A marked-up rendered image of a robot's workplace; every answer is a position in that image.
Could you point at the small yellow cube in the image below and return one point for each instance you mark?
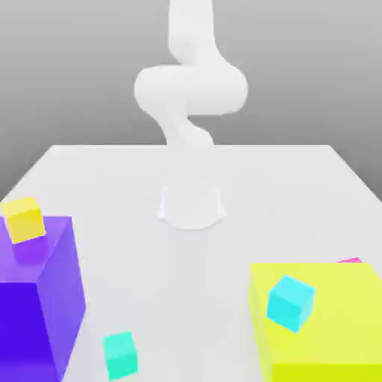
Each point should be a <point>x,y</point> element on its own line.
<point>24,220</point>

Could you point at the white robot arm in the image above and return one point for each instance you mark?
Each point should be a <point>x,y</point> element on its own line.
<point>191,89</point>

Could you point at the large yellow-green box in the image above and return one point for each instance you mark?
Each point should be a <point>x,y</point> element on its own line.
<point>334,337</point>

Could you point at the small pink cube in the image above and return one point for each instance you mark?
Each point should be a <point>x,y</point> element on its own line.
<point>349,260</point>

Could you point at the small cyan cube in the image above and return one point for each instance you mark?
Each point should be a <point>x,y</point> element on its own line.
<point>291,303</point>

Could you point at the small turquoise cube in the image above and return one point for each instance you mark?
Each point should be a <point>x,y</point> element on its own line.
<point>121,355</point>

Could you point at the large purple box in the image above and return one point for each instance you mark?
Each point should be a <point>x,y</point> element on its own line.
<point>56,286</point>

